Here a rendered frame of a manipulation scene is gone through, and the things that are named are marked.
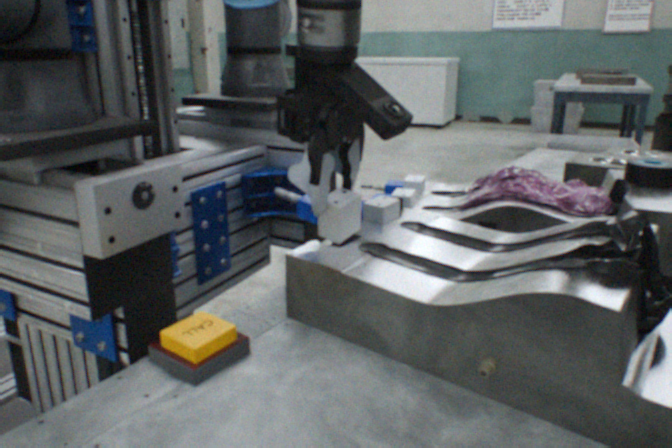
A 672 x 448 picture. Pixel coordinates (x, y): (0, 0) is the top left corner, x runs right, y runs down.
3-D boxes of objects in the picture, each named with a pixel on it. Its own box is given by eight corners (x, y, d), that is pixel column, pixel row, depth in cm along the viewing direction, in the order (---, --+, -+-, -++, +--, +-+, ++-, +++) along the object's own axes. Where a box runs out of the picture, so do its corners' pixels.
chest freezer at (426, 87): (455, 122, 781) (460, 57, 755) (443, 129, 714) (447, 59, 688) (361, 116, 844) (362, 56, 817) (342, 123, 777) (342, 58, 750)
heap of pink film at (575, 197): (450, 214, 91) (453, 171, 88) (461, 188, 107) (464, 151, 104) (619, 232, 82) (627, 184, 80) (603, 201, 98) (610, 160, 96)
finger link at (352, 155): (330, 178, 76) (322, 124, 71) (364, 190, 73) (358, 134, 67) (317, 190, 74) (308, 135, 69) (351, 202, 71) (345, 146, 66)
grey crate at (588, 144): (544, 171, 396) (548, 142, 390) (544, 160, 432) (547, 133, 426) (635, 177, 376) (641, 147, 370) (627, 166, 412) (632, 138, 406)
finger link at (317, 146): (322, 179, 67) (333, 113, 65) (333, 183, 66) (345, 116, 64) (299, 183, 63) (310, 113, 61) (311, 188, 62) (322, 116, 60)
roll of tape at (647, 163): (661, 190, 87) (665, 169, 86) (613, 180, 93) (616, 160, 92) (686, 183, 91) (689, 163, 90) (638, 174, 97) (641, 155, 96)
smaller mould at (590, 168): (561, 190, 127) (564, 161, 125) (576, 177, 139) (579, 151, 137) (657, 204, 116) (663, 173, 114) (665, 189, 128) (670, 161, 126)
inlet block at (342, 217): (265, 214, 75) (264, 180, 72) (288, 201, 78) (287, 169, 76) (339, 244, 68) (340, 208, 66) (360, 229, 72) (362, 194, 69)
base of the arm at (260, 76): (205, 95, 110) (202, 46, 107) (249, 90, 123) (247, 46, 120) (263, 99, 103) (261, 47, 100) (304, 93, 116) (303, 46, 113)
